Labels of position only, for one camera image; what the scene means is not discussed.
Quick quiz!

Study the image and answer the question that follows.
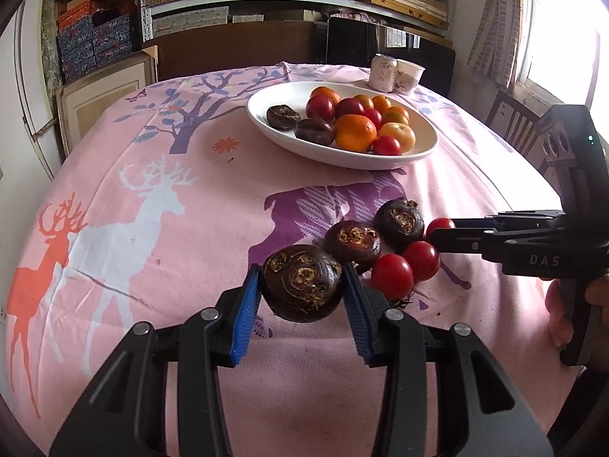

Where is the yellow-orange small mandarin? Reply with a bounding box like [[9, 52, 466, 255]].
[[378, 122, 416, 153]]

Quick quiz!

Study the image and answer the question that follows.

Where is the beige checked curtain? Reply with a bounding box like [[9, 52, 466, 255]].
[[469, 0, 534, 87]]

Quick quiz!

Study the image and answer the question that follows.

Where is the stack of blue floral boxes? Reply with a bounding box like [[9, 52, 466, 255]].
[[56, 13, 140, 84]]

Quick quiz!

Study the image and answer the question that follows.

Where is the yellow-green small mandarin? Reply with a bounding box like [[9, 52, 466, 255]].
[[383, 106, 410, 127]]

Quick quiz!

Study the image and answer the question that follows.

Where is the dark water chestnut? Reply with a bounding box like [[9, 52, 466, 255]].
[[372, 198, 425, 253], [261, 244, 344, 323], [324, 220, 381, 274], [293, 118, 336, 147], [266, 105, 301, 131]]

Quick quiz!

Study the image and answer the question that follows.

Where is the pink deer-print tablecloth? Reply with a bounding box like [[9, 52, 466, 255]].
[[0, 62, 586, 457]]

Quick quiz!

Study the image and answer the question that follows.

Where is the white paper cup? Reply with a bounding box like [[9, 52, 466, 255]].
[[394, 59, 426, 95]]

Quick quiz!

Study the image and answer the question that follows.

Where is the white oval plate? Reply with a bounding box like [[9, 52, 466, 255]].
[[246, 81, 438, 171]]

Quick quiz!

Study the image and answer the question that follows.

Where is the orange patterned box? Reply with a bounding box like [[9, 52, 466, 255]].
[[56, 1, 103, 29]]

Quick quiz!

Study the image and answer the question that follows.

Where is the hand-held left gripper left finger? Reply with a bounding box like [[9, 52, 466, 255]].
[[48, 263, 263, 457]]

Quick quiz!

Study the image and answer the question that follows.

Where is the brown wooden board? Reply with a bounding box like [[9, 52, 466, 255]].
[[142, 20, 330, 81]]

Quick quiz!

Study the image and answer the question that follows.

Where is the large red tomato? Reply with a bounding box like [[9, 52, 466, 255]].
[[305, 95, 335, 121]]

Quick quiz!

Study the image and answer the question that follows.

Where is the brown slatted wooden chair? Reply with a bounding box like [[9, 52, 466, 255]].
[[486, 89, 548, 158]]

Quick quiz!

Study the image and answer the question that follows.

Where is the beige framed panel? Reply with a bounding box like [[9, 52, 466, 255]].
[[54, 46, 159, 153]]

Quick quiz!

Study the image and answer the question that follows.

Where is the bright window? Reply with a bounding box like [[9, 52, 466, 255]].
[[516, 0, 607, 110]]

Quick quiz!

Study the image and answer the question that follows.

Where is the white leaning board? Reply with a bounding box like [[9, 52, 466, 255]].
[[13, 0, 65, 182]]

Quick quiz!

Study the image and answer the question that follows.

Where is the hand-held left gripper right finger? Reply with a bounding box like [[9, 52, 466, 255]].
[[341, 262, 557, 457]]

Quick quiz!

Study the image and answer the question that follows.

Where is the person's right hand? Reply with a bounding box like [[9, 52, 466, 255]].
[[545, 271, 609, 348]]

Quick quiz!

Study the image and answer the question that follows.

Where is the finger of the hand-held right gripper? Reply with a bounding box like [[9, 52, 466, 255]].
[[450, 209, 567, 233], [427, 227, 505, 260]]

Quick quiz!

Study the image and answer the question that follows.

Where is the white metal shelf rack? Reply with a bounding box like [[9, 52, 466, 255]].
[[138, 0, 458, 41]]

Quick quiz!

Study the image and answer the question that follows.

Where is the large orange mandarin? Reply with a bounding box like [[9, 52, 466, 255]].
[[334, 113, 378, 152]]

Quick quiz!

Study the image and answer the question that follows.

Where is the marbled panel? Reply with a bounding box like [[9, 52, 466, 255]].
[[40, 0, 65, 101]]

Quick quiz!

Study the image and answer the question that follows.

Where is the white drink can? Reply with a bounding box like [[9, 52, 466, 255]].
[[368, 54, 398, 92]]

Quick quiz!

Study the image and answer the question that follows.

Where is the black screen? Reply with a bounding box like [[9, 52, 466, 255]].
[[326, 15, 456, 98]]

